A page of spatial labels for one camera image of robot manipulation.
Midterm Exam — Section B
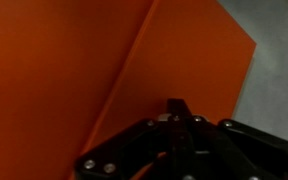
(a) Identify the orange book with yellow spine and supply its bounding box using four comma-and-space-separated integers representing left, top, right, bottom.
0, 0, 255, 180

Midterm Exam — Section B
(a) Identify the grey top coffee table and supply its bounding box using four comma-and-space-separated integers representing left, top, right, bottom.
218, 0, 288, 140

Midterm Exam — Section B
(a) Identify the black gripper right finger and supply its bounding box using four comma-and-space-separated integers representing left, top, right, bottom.
192, 116, 288, 180

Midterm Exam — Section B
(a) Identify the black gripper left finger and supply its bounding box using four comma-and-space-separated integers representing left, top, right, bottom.
74, 99, 195, 180

